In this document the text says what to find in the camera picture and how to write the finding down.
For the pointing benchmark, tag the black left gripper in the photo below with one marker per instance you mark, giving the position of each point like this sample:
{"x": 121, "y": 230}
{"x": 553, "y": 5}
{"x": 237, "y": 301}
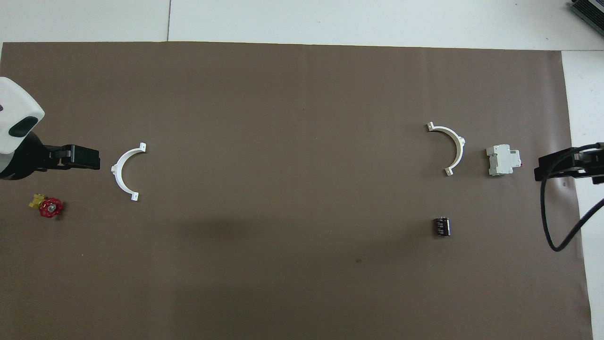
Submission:
{"x": 28, "y": 158}

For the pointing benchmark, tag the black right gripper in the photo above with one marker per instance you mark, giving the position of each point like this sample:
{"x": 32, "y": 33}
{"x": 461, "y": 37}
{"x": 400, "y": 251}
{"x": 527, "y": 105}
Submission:
{"x": 590, "y": 167}

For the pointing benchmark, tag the white half pipe clamp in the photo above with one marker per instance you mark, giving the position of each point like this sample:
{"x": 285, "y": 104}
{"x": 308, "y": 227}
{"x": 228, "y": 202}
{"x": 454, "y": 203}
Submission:
{"x": 118, "y": 171}
{"x": 459, "y": 146}

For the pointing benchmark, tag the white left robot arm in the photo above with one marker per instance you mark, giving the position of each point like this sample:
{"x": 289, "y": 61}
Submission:
{"x": 14, "y": 108}

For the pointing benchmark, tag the white circuit breaker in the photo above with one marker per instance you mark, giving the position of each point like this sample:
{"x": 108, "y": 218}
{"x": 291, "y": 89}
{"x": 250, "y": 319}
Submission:
{"x": 501, "y": 160}

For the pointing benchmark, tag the black cylindrical capacitor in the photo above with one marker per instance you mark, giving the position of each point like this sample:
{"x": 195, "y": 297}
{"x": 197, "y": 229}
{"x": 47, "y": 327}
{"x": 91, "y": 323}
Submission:
{"x": 441, "y": 226}

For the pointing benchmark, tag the grey ridged device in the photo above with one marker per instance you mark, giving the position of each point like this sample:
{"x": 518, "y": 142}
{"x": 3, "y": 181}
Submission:
{"x": 590, "y": 12}

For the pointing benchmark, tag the brown table mat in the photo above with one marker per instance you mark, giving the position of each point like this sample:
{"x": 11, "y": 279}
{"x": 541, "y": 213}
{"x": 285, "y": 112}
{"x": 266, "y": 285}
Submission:
{"x": 292, "y": 141}

